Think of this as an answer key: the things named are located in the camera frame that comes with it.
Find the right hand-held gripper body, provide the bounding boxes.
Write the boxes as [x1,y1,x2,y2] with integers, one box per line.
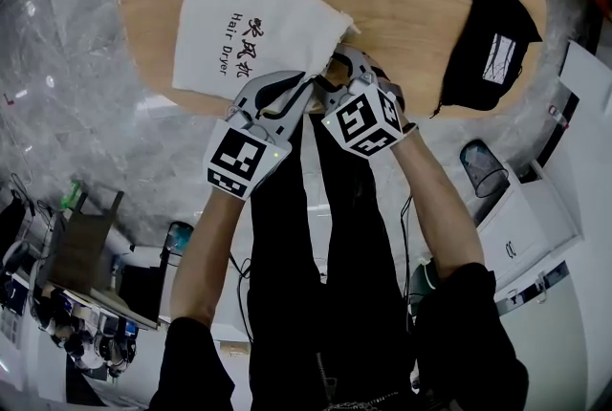
[319,71,407,161]

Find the dark grey desk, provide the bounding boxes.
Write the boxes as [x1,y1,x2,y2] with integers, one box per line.
[47,191,125,295]

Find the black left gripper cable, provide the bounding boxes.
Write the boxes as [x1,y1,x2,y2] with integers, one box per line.
[228,253,253,343]

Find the white side table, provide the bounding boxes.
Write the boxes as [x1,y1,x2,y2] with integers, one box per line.
[557,40,612,123]

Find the person's left forearm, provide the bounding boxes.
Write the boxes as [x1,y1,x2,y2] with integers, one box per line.
[169,188,245,329]

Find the person's black trousers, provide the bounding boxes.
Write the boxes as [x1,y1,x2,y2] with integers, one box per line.
[248,112,417,400]

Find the person's right forearm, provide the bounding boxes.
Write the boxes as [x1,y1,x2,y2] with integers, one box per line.
[389,126,487,284]

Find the black mesh waste bin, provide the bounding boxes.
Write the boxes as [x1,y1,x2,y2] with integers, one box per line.
[459,139,511,199]

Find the small red white bottle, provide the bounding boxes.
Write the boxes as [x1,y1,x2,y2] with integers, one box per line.
[548,105,571,129]

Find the black drawstring pouch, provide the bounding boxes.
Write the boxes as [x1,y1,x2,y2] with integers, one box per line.
[429,0,544,119]

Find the white drawstring bag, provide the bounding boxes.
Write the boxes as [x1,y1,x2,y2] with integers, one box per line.
[170,0,361,114]

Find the person's black jacket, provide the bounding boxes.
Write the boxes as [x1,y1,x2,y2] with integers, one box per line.
[147,263,531,411]

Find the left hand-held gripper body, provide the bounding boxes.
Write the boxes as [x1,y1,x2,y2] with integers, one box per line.
[206,106,294,203]

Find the green plastic object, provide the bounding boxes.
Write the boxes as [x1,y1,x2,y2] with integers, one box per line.
[61,179,82,205]

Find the light wooden low table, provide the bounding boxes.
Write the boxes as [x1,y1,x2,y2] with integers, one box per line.
[116,0,549,119]

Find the white cabinet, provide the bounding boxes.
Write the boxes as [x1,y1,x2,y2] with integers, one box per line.
[475,160,584,286]

